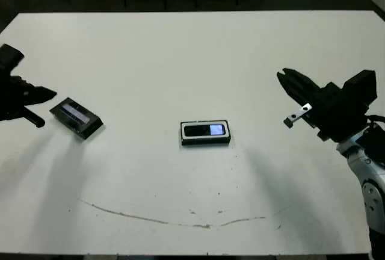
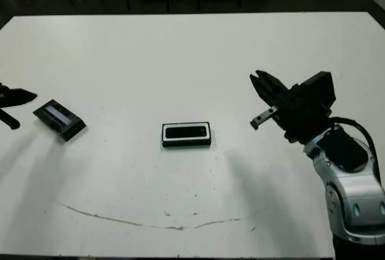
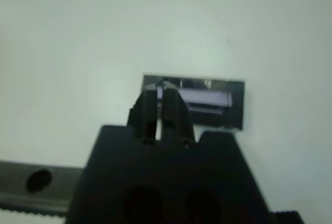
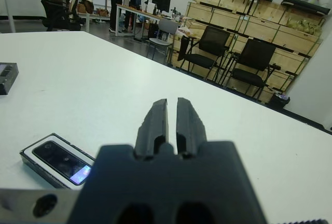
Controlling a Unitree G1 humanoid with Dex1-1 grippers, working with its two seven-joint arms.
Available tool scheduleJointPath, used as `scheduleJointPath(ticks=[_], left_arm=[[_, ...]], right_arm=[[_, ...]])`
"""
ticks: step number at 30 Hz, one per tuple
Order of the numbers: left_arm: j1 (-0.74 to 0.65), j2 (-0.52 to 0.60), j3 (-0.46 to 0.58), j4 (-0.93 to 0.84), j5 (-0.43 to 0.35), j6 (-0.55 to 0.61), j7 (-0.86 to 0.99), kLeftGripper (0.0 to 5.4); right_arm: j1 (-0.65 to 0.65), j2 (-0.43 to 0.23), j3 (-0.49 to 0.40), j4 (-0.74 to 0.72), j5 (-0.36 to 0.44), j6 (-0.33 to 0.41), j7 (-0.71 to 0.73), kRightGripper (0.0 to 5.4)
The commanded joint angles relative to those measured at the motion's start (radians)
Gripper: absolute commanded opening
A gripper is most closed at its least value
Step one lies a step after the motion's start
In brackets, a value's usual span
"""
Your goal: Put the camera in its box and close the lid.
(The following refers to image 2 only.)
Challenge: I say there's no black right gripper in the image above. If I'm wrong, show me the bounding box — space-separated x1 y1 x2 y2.
249 69 335 144

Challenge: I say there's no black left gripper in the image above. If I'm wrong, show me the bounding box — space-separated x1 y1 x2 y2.
0 87 39 131

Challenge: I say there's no black box lid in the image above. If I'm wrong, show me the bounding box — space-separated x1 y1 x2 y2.
32 99 88 144

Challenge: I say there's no black box with white insert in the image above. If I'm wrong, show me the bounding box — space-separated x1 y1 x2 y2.
161 121 213 150

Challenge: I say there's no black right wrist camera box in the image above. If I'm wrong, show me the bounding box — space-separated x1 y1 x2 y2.
300 72 336 105

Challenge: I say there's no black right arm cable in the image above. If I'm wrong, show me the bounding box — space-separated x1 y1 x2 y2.
327 117 380 166

